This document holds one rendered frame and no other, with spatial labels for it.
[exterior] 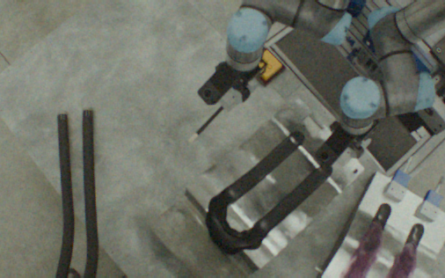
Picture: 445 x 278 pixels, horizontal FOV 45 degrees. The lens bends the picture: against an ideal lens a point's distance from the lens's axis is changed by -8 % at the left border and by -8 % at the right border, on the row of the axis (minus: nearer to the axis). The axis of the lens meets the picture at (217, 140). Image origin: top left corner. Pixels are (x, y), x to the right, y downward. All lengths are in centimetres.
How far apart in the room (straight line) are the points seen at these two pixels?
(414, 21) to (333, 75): 120
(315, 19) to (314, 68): 114
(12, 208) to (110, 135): 97
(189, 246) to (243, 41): 56
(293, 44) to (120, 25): 87
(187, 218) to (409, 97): 63
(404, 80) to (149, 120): 72
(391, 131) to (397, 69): 116
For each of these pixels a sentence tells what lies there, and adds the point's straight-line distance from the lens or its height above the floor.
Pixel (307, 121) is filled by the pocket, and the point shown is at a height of 86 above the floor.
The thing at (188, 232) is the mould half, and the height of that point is 86.
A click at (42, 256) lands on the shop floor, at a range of 236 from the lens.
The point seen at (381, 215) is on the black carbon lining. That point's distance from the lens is 151.
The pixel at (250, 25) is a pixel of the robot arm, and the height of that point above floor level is 130.
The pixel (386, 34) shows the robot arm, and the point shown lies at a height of 129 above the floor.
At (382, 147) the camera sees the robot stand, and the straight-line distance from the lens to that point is 225.
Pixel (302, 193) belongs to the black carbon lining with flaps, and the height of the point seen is 88.
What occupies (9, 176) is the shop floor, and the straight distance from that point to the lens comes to 245.
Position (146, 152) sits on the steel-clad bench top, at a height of 80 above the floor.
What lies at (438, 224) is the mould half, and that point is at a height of 85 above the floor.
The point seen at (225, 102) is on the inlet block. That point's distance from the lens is 139.
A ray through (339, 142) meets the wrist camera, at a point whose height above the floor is 109.
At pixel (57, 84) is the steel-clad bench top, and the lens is 162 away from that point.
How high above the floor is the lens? 227
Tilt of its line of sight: 75 degrees down
